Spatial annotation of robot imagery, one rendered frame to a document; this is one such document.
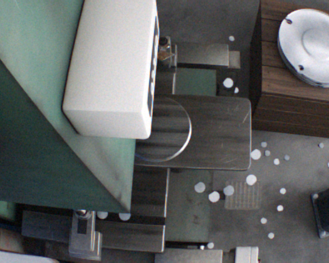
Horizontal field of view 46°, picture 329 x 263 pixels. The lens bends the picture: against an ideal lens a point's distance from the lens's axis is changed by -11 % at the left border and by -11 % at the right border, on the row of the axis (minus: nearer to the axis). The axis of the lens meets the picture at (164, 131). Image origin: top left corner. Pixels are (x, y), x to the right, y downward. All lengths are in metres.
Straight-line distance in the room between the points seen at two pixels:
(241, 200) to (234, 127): 0.63
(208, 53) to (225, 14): 0.87
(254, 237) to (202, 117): 0.83
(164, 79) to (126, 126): 0.69
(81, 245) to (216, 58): 0.53
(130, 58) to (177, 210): 0.69
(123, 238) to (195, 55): 0.45
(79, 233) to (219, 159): 0.29
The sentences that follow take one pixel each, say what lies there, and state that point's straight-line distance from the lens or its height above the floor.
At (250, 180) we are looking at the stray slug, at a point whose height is 0.65.
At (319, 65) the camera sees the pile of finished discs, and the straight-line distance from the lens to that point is 1.35.
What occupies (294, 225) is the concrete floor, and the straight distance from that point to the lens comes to 1.58.
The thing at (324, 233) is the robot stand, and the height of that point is 0.03.
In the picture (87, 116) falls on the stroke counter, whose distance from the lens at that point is 0.20.
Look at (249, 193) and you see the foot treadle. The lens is 1.39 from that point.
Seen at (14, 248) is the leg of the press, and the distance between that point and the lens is 0.97.
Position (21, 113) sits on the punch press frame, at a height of 1.36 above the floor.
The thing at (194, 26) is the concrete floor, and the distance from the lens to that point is 1.81.
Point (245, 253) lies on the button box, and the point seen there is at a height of 0.63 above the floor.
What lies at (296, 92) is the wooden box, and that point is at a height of 0.35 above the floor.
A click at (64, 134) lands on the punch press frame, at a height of 1.32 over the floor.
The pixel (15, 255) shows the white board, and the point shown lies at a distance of 1.02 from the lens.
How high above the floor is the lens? 1.51
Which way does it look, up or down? 71 degrees down
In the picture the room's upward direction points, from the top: 8 degrees counter-clockwise
